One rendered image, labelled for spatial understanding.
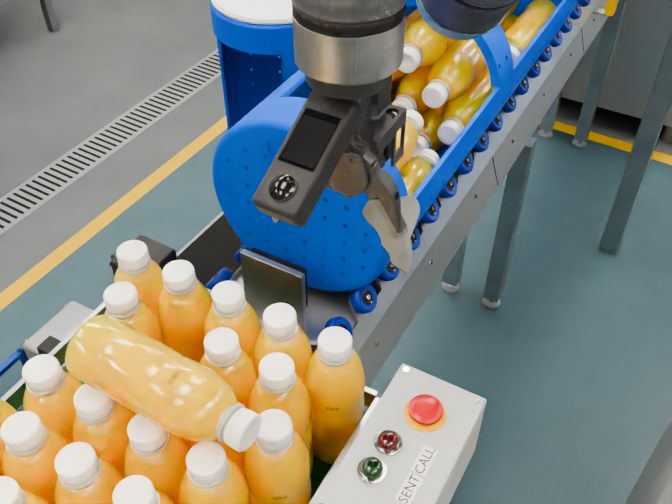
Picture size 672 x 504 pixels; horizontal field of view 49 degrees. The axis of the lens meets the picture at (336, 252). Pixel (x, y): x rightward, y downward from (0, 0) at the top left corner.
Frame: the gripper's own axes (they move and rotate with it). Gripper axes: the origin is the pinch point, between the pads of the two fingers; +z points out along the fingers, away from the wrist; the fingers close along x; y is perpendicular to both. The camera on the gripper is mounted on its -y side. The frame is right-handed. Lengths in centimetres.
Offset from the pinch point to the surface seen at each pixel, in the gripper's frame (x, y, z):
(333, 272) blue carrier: 10.2, 17.5, 23.4
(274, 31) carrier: 55, 73, 23
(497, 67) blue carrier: 3, 58, 9
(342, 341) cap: -0.9, -0.2, 13.2
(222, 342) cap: 10.7, -6.8, 13.2
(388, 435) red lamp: -10.8, -8.7, 13.0
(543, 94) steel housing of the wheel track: 3, 98, 36
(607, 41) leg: 8, 213, 78
